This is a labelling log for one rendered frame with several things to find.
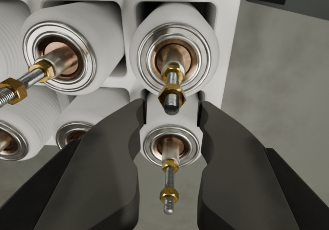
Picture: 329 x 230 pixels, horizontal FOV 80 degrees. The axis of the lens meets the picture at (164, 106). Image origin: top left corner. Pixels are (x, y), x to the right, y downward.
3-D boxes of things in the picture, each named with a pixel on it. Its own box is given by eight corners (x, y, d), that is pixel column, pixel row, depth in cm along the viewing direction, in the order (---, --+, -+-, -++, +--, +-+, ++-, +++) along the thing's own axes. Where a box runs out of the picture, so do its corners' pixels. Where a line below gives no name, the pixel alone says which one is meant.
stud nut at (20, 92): (30, 101, 15) (23, 106, 15) (8, 99, 15) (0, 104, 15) (22, 77, 14) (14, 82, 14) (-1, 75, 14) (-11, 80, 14)
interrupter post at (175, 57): (174, 76, 21) (173, 89, 19) (157, 60, 21) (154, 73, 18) (190, 60, 20) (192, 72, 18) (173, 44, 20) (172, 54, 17)
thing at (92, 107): (127, 57, 39) (95, 104, 24) (147, 97, 43) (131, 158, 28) (86, 73, 41) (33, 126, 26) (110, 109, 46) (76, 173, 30)
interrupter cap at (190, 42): (174, 104, 23) (174, 107, 23) (123, 61, 21) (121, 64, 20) (225, 59, 20) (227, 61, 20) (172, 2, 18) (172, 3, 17)
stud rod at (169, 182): (166, 157, 26) (163, 215, 19) (166, 151, 25) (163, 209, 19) (174, 157, 26) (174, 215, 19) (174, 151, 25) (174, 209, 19)
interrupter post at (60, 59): (48, 59, 21) (28, 71, 18) (56, 41, 20) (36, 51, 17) (68, 73, 22) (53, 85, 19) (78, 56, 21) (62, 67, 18)
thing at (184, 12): (175, 64, 39) (175, 116, 24) (137, 30, 36) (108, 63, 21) (213, 27, 35) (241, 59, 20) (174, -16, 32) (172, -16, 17)
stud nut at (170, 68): (161, 81, 18) (160, 85, 17) (162, 63, 17) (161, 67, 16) (182, 83, 18) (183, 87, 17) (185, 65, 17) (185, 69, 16)
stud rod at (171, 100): (167, 72, 19) (163, 115, 13) (168, 61, 19) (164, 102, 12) (177, 72, 19) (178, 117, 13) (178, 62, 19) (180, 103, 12)
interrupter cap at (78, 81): (17, 63, 22) (12, 65, 21) (39, 2, 18) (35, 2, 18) (80, 101, 24) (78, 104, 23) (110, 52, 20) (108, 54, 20)
